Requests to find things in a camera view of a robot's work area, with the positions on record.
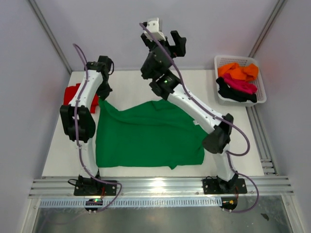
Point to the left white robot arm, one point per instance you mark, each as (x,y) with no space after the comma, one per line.
(79,125)

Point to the aluminium front rail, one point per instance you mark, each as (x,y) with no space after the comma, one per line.
(58,187)

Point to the orange t shirt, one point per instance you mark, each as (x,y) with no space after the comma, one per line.
(248,73)

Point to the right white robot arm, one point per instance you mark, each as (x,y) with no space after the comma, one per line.
(171,88)

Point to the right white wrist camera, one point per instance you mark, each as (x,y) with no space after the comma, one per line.
(154,26)

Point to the right black controller board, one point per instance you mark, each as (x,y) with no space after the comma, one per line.
(228,204)

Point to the pink t shirt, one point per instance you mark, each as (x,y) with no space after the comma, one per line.
(239,85)

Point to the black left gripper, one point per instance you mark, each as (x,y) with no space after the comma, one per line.
(103,94)

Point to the black t shirt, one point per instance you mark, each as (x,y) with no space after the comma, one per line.
(227,92)

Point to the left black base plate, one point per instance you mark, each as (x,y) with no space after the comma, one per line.
(109,187)

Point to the folded red t shirt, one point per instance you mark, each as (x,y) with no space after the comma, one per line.
(70,93)

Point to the corner frame post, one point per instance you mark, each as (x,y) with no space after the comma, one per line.
(46,28)
(276,11)

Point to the white plastic basket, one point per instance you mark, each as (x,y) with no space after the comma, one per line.
(221,60)

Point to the white slotted cable duct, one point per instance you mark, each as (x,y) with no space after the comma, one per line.
(135,202)

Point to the black controller board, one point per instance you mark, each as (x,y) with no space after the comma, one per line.
(228,204)
(92,205)

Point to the left corner frame post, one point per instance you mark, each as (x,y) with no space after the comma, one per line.
(46,28)

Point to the green t shirt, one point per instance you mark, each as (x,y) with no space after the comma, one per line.
(152,134)

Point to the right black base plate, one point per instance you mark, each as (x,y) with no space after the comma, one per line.
(211,185)

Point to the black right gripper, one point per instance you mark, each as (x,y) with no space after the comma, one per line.
(180,48)

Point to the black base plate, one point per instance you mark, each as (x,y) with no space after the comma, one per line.
(109,187)
(211,185)

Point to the right corner frame post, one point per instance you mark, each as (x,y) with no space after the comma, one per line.
(276,11)

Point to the left black controller board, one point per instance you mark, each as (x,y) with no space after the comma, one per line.
(92,205)

